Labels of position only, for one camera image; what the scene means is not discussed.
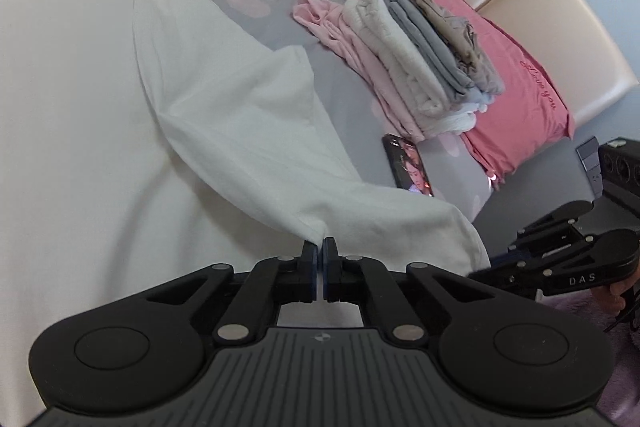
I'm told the black perforated box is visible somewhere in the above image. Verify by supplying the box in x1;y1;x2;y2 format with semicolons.
599;137;640;200

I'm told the dark pink pillow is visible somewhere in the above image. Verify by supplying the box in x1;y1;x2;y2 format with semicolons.
299;0;574;190

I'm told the person's right hand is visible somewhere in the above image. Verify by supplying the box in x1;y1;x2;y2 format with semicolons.
597;279;638;315

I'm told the white t-shirt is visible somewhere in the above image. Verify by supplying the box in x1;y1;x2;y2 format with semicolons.
0;0;492;408

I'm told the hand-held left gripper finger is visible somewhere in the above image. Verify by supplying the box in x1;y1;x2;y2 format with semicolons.
322;237;493;349
145;239;319;349

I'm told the grey power socket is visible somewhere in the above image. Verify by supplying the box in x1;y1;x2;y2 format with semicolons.
575;136;606;196

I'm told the cream folded garment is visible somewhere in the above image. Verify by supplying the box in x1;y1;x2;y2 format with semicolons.
342;0;453;120

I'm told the smartphone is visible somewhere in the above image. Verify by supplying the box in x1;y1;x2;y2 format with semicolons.
382;133;436;198

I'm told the beige folded garment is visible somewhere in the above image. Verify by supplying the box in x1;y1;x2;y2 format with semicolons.
400;0;493;75

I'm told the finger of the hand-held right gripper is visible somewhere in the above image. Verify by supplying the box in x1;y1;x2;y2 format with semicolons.
467;241;603;299
507;217;583;265

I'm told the pink folded garment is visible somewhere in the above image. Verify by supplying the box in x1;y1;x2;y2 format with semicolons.
292;0;426;142

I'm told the purple fuzzy cloth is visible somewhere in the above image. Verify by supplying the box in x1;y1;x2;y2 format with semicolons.
542;294;640;427

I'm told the thin white folded garment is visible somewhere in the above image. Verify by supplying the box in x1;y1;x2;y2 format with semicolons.
427;94;488;138

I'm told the grey folded garment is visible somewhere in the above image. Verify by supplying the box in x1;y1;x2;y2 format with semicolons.
381;0;506;100

